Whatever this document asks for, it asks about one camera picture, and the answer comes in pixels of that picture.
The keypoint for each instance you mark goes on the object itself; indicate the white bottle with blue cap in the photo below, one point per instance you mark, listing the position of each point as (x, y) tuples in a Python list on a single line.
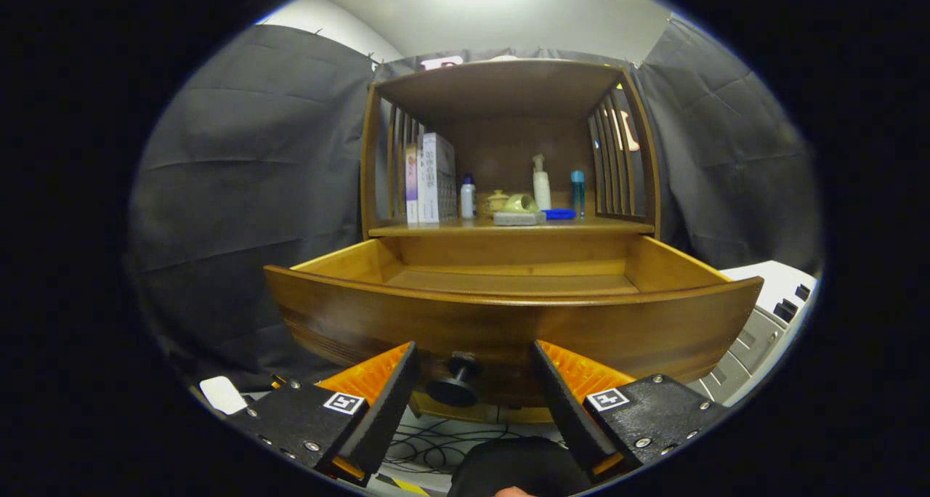
[(468, 200)]

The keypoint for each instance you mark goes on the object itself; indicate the person's dark clothing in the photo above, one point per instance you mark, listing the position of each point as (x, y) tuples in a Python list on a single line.
[(516, 468)]

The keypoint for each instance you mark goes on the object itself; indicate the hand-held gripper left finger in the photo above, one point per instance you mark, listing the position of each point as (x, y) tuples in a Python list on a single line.
[(385, 410)]

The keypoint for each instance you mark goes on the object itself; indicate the thin purple book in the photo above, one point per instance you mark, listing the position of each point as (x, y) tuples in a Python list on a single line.
[(412, 184)]

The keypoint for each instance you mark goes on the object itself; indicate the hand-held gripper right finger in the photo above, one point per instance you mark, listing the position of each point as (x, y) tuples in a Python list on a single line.
[(568, 410)]

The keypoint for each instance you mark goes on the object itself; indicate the brown wooden countertop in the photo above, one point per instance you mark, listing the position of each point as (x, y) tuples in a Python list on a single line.
[(617, 224)]

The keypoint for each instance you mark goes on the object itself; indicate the white pump bottle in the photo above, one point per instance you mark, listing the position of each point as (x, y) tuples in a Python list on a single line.
[(542, 188)]

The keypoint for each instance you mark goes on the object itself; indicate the small black block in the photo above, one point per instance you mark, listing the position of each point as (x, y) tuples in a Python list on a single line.
[(783, 310), (801, 291)]

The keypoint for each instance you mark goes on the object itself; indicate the beige lidded teacup with saucer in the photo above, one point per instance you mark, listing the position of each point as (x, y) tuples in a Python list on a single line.
[(496, 203)]

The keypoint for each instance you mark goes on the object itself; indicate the brown wooden drawer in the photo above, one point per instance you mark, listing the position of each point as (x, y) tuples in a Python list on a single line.
[(508, 322)]

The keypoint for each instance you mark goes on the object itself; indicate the white grey side cabinet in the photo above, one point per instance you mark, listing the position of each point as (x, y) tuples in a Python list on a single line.
[(763, 283)]

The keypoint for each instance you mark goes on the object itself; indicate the thick white patterned book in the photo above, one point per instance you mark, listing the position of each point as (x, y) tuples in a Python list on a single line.
[(436, 181)]

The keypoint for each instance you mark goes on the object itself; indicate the blue folded cloth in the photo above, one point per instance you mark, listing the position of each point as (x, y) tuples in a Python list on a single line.
[(559, 213)]

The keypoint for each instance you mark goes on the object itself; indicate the white flat object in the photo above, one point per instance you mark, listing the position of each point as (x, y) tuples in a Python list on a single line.
[(221, 394)]

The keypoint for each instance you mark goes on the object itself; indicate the brown wooden cabinet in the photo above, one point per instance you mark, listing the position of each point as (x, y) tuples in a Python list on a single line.
[(501, 90)]

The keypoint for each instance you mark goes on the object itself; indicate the black backdrop cloth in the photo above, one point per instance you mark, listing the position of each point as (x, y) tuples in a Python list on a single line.
[(240, 192)]

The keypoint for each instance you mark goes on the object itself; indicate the clear blue bottle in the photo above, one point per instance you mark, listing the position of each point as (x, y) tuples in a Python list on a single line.
[(577, 195)]

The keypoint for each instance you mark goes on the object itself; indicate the black round drawer knob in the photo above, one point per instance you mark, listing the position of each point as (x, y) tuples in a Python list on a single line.
[(452, 392)]

